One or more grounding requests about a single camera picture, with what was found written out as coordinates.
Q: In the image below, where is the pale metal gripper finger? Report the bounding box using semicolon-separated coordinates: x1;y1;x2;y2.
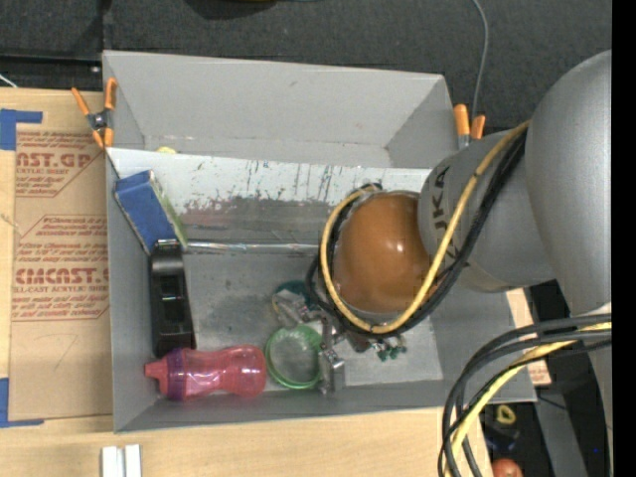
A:
319;315;347;396
274;289;320;324

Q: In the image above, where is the green clear cup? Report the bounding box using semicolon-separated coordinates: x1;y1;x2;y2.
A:
263;324;325;392

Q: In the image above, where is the pink plastic bottle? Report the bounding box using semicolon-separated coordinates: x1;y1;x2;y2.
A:
143;344;268;401

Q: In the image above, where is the blue box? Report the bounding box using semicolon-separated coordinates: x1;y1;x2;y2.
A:
113;169;190;255

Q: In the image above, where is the grey metal bin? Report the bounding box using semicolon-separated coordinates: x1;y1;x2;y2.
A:
101;50;539;434

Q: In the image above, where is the brown cardboard board, red print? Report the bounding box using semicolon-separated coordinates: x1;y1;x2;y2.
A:
0;86;115;429

